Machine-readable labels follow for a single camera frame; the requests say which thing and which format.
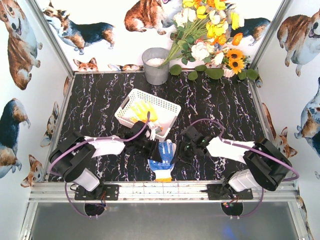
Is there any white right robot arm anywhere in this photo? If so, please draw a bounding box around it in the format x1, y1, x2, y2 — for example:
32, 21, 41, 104
171, 125, 294, 194

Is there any orange dotted work glove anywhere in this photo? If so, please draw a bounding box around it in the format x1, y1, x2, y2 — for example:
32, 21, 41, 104
130, 100, 158, 123

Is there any artificial flower bouquet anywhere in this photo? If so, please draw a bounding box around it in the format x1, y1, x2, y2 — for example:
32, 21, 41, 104
161, 0, 268, 81

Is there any white plastic storage basket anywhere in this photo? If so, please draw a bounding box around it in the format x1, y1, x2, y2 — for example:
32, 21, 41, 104
114, 88, 181, 142

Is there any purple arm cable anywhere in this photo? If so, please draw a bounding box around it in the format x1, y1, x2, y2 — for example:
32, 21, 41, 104
186, 118, 300, 181
47, 111, 151, 220

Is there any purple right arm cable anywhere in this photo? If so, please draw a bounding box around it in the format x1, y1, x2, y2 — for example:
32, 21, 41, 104
186, 118, 300, 181

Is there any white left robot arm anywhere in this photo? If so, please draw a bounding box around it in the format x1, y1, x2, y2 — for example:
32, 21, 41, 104
47, 121, 161, 192

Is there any aluminium front rail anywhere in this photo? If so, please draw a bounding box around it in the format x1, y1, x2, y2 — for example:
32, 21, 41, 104
28, 180, 299, 203

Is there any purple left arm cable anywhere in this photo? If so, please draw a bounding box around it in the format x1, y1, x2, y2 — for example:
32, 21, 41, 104
47, 111, 151, 220

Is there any grey metal bucket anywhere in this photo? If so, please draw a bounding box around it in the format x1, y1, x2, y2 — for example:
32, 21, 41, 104
141, 47, 170, 86

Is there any blue dotted work glove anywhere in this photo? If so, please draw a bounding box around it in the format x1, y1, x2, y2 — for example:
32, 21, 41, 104
147, 139, 177, 182

